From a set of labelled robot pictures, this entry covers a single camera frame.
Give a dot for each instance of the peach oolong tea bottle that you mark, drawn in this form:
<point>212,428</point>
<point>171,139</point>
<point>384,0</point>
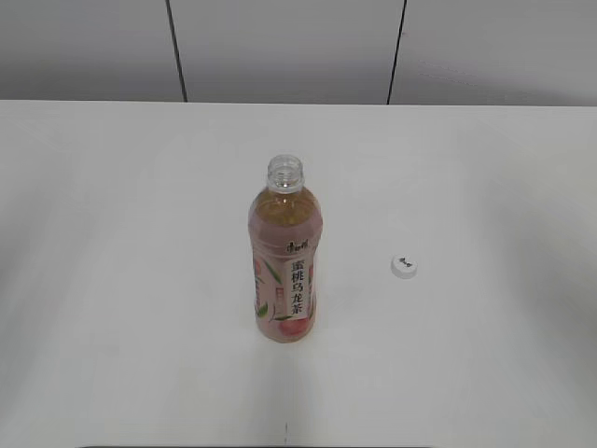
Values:
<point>285,226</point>

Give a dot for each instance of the white bottle cap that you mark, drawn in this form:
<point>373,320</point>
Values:
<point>404,266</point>

